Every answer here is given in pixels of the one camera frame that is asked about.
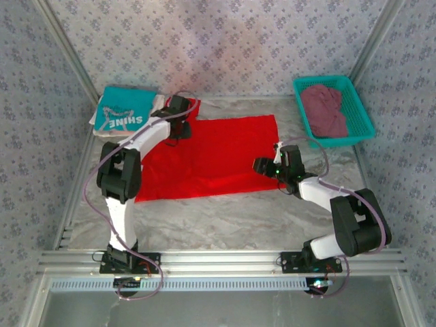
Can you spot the red t-shirt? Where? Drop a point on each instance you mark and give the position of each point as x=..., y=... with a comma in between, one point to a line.
x=221, y=156

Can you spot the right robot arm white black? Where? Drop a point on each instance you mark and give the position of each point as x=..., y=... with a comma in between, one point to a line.
x=354, y=225

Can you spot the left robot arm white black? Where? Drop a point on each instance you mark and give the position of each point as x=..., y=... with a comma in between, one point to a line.
x=119, y=170

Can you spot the teal t-shirt with SHINE print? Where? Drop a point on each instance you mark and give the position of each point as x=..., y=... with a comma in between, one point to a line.
x=126, y=105

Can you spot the maroon t-shirt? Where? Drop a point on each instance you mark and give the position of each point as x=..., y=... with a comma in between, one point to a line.
x=323, y=109

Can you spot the teal plastic basket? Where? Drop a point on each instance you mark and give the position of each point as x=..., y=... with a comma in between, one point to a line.
x=364, y=122

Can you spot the black controller board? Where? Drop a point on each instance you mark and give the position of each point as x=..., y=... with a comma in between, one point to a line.
x=127, y=281
x=318, y=283

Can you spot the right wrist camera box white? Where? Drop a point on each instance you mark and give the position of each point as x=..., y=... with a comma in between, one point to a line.
x=278, y=150

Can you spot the black base plate of right arm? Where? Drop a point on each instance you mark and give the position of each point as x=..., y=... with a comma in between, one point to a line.
x=289, y=262

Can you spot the aluminium mounting rail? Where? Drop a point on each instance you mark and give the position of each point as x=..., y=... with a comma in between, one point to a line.
x=221, y=260

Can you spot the aluminium corner post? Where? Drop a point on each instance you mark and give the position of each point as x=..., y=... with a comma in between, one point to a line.
x=375, y=41
x=67, y=51

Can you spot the black base plate of left arm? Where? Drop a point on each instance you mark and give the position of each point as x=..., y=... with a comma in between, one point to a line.
x=151, y=259

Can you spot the aluminium base frame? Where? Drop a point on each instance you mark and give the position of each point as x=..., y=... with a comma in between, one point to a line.
x=38, y=299

